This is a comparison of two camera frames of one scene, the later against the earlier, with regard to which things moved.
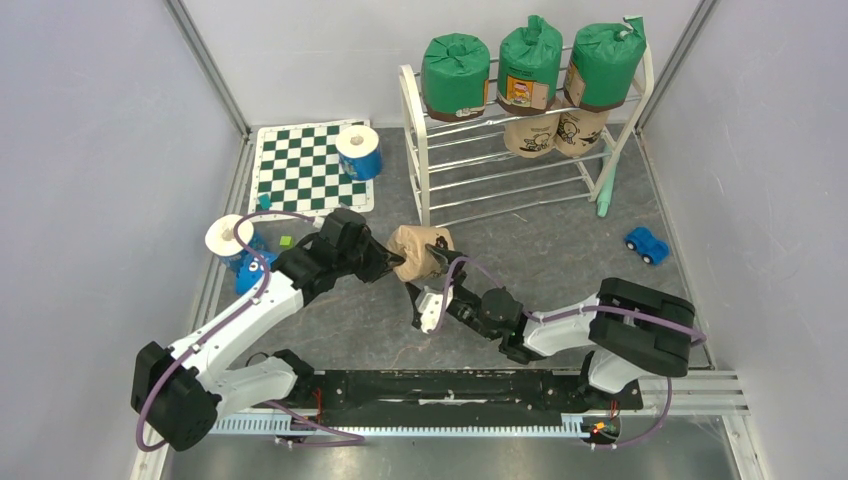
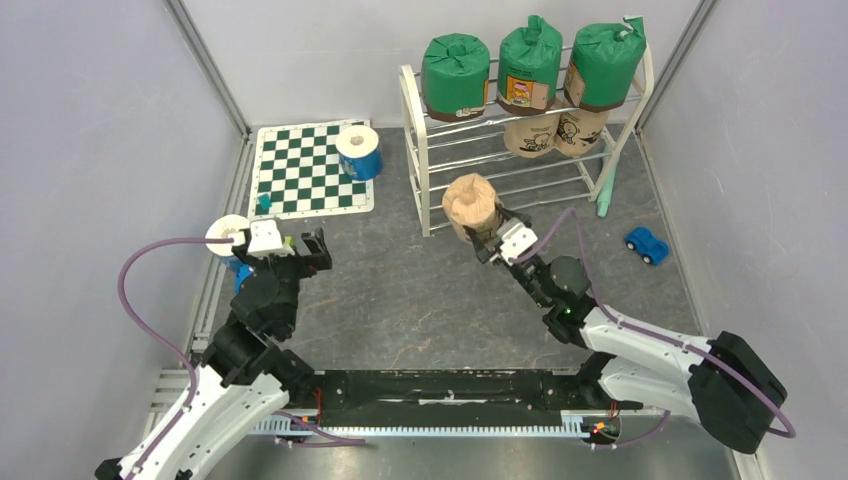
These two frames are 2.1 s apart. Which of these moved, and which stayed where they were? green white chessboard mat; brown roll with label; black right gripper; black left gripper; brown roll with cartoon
Moved: brown roll with label; black right gripper; black left gripper
Stayed: brown roll with cartoon; green white chessboard mat
